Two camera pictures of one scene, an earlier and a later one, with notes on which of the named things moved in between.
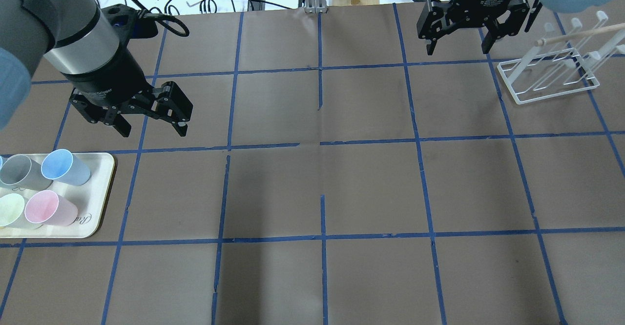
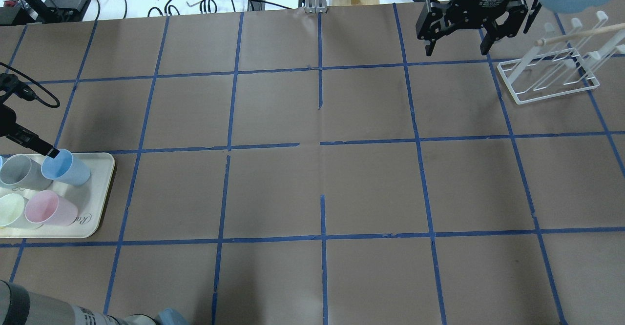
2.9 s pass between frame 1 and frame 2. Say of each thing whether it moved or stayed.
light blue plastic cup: stayed
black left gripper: moved
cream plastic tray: stayed
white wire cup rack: stayed
